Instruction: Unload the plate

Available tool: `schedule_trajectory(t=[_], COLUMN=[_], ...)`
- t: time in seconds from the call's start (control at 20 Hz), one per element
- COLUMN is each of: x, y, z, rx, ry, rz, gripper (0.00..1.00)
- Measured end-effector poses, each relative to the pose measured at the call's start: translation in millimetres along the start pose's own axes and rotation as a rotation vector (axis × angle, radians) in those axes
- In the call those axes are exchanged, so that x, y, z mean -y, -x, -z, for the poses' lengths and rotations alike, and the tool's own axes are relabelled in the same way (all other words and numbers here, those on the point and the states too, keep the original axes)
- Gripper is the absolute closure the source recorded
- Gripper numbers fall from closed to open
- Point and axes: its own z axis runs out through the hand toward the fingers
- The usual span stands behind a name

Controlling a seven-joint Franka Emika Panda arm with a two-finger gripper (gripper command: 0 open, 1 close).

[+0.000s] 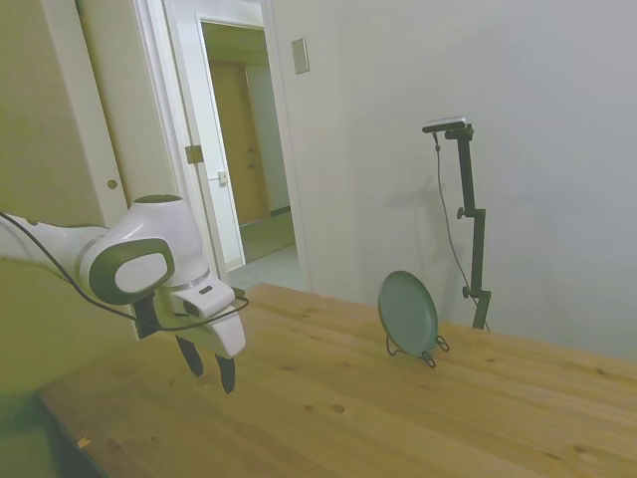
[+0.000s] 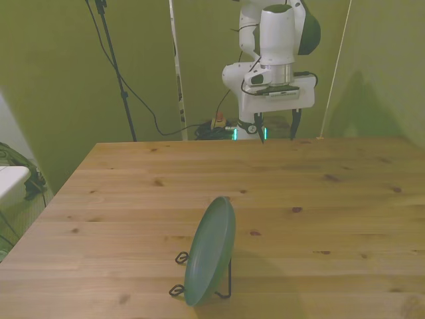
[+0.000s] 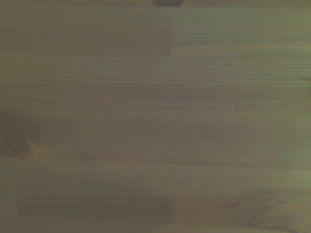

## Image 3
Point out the dark green round plate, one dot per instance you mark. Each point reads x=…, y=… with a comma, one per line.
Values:
x=167, y=2

